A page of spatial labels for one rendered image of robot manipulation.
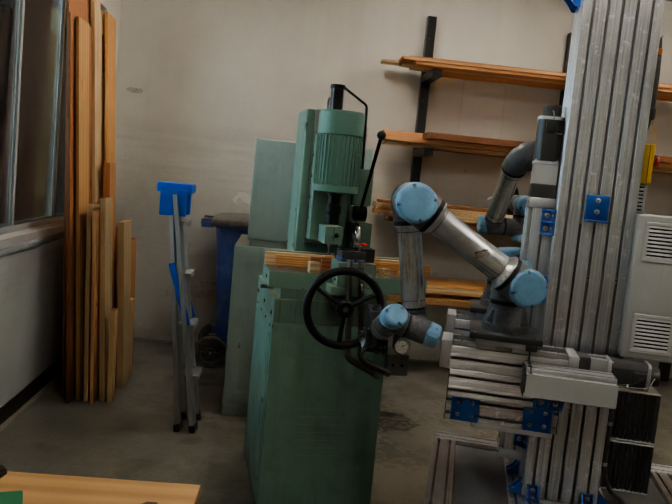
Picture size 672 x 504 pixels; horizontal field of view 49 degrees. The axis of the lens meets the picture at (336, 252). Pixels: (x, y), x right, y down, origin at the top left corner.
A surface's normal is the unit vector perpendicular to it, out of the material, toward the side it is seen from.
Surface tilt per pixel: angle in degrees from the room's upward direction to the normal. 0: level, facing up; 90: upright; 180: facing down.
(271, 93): 90
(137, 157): 90
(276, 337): 90
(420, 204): 86
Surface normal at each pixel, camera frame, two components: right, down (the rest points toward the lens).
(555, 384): -0.18, 0.08
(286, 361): 0.20, 0.12
